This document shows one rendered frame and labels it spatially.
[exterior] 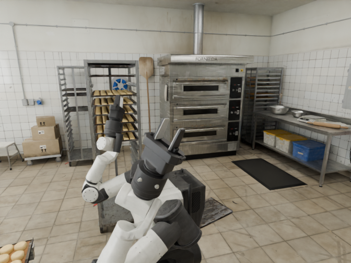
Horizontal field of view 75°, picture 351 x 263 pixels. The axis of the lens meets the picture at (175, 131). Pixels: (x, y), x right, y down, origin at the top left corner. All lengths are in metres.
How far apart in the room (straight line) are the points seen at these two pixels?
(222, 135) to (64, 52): 3.49
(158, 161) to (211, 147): 4.12
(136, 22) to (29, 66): 2.23
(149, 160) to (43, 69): 4.70
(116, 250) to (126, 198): 0.14
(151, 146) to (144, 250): 0.36
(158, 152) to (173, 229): 0.34
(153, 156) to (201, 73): 3.81
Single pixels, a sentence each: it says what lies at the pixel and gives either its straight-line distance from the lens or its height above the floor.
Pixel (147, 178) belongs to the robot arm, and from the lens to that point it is 0.59.
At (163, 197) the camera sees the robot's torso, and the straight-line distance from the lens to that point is 0.93.
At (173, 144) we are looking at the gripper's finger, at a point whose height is 1.54.
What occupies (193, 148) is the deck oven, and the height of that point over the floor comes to 0.24.
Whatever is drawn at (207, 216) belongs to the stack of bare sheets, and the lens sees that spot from 2.97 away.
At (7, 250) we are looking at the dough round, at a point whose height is 0.92.
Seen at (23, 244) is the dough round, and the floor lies 0.92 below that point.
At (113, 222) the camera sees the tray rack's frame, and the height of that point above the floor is 0.15.
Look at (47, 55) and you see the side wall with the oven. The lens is 5.18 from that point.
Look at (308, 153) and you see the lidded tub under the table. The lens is 4.48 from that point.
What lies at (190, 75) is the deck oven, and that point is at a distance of 4.26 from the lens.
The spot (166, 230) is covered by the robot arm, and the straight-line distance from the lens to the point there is 0.82.
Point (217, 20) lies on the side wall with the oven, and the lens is 5.67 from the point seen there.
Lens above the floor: 1.71
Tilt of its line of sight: 15 degrees down
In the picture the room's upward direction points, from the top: straight up
